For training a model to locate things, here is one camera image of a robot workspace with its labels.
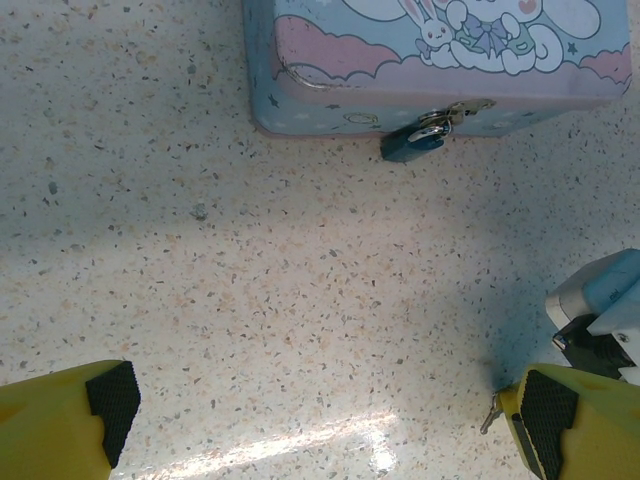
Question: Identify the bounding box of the small blue padlock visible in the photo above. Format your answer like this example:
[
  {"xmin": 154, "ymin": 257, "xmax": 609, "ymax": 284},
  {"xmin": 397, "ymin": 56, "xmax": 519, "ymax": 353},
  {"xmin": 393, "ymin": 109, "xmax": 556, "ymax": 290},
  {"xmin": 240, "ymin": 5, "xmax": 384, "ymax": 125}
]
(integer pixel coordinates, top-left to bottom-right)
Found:
[{"xmin": 380, "ymin": 122, "xmax": 447, "ymax": 165}]

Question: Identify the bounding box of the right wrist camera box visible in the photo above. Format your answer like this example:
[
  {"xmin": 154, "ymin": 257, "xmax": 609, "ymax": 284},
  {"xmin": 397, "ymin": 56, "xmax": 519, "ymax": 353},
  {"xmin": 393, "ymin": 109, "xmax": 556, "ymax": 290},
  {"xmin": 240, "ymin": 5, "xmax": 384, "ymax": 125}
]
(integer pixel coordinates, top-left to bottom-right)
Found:
[{"xmin": 544, "ymin": 248, "xmax": 640, "ymax": 372}]

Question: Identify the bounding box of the pastel bunny print tin box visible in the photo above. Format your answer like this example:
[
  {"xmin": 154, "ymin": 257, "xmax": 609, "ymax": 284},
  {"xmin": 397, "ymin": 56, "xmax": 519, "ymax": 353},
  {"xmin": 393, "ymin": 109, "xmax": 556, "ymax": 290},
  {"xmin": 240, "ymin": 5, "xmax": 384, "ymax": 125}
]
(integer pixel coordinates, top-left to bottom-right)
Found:
[{"xmin": 242, "ymin": 0, "xmax": 634, "ymax": 139}]

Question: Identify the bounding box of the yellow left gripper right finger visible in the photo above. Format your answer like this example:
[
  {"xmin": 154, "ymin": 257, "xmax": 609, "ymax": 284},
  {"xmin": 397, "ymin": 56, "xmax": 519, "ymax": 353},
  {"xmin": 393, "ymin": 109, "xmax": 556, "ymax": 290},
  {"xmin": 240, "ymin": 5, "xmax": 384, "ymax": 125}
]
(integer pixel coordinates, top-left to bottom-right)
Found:
[{"xmin": 498, "ymin": 362, "xmax": 640, "ymax": 480}]

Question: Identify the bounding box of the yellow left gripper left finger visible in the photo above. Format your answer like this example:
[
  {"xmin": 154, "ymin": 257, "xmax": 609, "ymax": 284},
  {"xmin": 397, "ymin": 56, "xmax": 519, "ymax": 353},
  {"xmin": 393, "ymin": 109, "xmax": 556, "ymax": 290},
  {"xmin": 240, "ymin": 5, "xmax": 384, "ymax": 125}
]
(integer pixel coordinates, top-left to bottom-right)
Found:
[{"xmin": 0, "ymin": 359, "xmax": 143, "ymax": 480}]

